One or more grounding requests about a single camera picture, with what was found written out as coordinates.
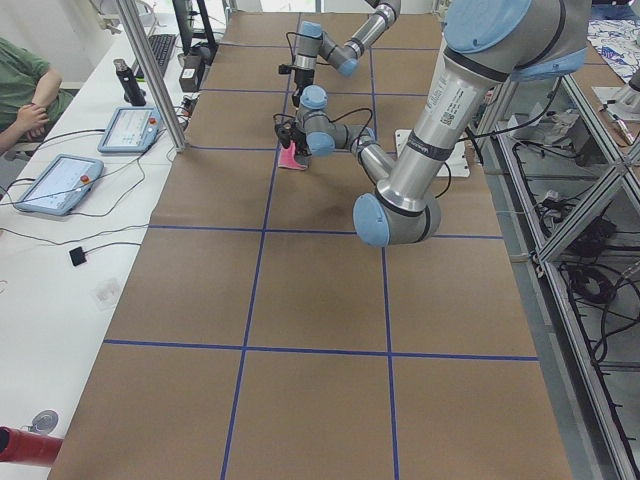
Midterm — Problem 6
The far teach pendant tablet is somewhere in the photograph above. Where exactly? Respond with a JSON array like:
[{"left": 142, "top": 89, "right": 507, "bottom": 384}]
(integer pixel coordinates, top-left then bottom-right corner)
[{"left": 97, "top": 107, "right": 162, "bottom": 155}]

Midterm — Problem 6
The aluminium side frame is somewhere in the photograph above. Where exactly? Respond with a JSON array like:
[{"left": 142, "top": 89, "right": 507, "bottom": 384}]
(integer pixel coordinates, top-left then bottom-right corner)
[{"left": 471, "top": 64, "right": 639, "bottom": 479}]

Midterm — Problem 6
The black box with label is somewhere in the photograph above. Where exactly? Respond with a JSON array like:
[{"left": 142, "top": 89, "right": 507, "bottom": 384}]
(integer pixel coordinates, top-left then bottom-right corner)
[{"left": 179, "top": 55, "right": 205, "bottom": 93}]

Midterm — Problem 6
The white pillar with base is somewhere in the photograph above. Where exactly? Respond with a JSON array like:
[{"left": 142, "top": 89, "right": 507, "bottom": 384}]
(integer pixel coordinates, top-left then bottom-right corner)
[{"left": 394, "top": 129, "right": 470, "bottom": 178}]

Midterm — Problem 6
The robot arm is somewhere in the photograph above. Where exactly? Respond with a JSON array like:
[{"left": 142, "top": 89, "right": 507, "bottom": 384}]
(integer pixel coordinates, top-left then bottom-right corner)
[
  {"left": 281, "top": 1, "right": 591, "bottom": 247},
  {"left": 278, "top": 0, "right": 401, "bottom": 108}
]

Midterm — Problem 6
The aluminium frame post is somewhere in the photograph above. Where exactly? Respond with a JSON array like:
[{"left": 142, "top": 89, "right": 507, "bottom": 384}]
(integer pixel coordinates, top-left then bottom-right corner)
[{"left": 115, "top": 0, "right": 186, "bottom": 153}]

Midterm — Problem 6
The small black square device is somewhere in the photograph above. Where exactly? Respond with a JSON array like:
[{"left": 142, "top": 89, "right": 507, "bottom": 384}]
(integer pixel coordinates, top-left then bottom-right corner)
[{"left": 69, "top": 246, "right": 87, "bottom": 267}]

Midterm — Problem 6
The pink and grey towel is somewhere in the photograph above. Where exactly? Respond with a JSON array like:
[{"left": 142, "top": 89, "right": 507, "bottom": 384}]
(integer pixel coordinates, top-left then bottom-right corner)
[{"left": 277, "top": 141, "right": 309, "bottom": 171}]

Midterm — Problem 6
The black keyboard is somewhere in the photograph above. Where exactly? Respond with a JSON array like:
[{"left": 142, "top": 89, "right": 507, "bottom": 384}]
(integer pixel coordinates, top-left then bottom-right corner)
[{"left": 147, "top": 34, "right": 176, "bottom": 76}]

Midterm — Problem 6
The red cylinder object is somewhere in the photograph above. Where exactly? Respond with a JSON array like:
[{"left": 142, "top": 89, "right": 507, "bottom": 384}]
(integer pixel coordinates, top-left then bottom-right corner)
[{"left": 1, "top": 426, "right": 63, "bottom": 467}]

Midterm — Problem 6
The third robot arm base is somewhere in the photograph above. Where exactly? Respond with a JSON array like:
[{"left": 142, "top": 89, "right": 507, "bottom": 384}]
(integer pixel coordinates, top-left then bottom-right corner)
[{"left": 593, "top": 71, "right": 639, "bottom": 123}]

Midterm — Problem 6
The teach pendant tablet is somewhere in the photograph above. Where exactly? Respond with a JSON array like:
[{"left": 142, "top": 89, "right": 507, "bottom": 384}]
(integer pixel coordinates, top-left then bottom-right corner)
[
  {"left": 97, "top": 107, "right": 162, "bottom": 155},
  {"left": 14, "top": 154, "right": 104, "bottom": 216}
]

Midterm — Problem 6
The near teach pendant tablet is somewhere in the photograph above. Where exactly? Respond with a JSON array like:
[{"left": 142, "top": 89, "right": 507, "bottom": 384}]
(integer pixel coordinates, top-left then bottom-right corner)
[{"left": 14, "top": 154, "right": 104, "bottom": 216}]

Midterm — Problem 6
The round metal table grommet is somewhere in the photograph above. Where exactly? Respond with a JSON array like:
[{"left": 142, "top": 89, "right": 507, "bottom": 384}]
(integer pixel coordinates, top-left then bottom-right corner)
[{"left": 28, "top": 409, "right": 59, "bottom": 435}]

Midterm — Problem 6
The person in green shirt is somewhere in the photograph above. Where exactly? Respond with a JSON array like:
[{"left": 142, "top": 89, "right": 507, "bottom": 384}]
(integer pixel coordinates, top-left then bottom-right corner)
[{"left": 1, "top": 38, "right": 71, "bottom": 154}]

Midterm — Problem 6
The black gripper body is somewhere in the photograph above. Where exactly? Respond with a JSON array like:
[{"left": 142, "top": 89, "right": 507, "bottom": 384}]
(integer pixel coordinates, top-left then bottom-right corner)
[
  {"left": 293, "top": 68, "right": 314, "bottom": 98},
  {"left": 292, "top": 127, "right": 312, "bottom": 160}
]

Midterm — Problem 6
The monitor stand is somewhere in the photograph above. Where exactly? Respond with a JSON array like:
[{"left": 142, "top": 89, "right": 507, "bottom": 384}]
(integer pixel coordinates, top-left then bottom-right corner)
[{"left": 171, "top": 0, "right": 218, "bottom": 64}]

